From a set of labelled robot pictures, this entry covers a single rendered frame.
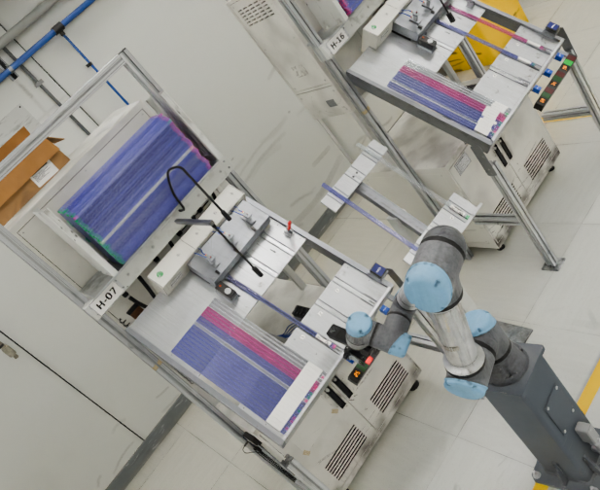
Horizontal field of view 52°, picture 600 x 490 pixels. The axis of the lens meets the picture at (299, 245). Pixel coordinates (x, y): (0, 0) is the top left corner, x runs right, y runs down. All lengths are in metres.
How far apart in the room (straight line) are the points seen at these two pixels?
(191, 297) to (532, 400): 1.23
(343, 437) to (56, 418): 1.84
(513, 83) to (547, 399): 1.42
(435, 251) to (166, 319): 1.17
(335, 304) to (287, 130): 2.28
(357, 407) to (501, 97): 1.46
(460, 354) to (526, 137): 1.88
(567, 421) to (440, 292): 0.87
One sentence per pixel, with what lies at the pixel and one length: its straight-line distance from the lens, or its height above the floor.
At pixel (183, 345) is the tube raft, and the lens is 2.29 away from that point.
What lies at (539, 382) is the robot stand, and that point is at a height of 0.48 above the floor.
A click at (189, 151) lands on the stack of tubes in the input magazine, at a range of 2.36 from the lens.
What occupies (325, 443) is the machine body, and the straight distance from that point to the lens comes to 2.67.
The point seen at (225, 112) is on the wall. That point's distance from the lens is 4.15.
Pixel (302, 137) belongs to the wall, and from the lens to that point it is 4.45.
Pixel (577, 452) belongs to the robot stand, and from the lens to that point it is 2.30.
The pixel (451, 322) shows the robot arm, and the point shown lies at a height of 0.98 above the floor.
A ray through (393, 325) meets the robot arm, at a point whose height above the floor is 0.90.
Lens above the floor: 2.03
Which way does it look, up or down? 26 degrees down
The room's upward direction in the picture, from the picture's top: 41 degrees counter-clockwise
